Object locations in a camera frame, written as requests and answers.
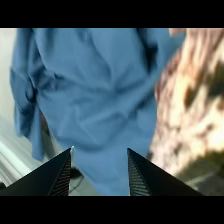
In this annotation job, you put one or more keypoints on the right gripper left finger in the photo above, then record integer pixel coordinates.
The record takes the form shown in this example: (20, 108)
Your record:
(50, 180)

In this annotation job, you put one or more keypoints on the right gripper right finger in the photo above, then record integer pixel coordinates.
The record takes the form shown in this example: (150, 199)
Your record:
(150, 181)

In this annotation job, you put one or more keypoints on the blue shirt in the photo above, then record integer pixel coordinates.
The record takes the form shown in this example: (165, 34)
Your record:
(96, 96)

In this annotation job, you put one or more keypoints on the silver frame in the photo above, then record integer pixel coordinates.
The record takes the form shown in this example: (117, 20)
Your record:
(13, 158)

